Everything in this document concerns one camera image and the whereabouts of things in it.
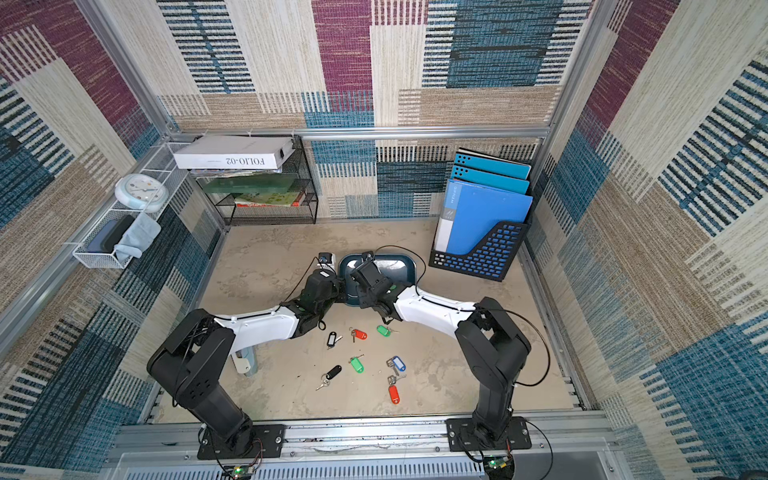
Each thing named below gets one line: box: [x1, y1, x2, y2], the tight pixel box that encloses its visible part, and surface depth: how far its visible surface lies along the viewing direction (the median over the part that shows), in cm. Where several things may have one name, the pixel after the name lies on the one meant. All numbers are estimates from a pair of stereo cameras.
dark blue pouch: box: [87, 214, 135, 253], surface depth 67 cm
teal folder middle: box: [451, 165, 530, 195], surface depth 95 cm
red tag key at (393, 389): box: [387, 375, 401, 405], surface depth 83 cm
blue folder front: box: [435, 179, 533, 254], surface depth 90 cm
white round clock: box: [114, 173, 169, 213], surface depth 76 cm
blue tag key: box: [386, 356, 407, 376], surface depth 87 cm
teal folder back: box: [454, 148, 532, 180], surface depth 96 cm
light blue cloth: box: [114, 212, 162, 262], surface depth 70 cm
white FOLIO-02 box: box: [173, 136, 296, 169], surface depth 81 cm
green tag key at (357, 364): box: [348, 354, 365, 374], surface depth 87 cm
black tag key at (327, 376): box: [315, 364, 343, 392], surface depth 85 cm
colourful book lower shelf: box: [234, 191, 303, 207], surface depth 101 cm
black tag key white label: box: [326, 331, 343, 351], surface depth 92 cm
